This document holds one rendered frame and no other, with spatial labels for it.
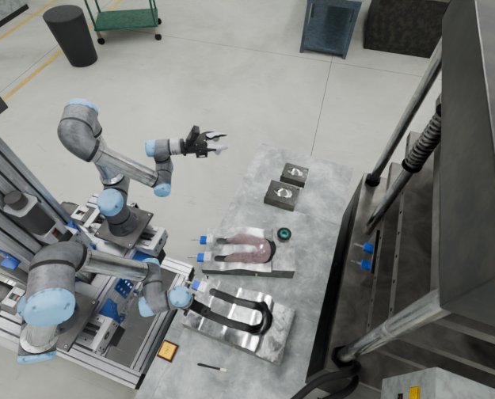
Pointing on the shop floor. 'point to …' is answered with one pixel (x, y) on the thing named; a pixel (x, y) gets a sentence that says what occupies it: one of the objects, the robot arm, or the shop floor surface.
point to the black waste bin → (71, 34)
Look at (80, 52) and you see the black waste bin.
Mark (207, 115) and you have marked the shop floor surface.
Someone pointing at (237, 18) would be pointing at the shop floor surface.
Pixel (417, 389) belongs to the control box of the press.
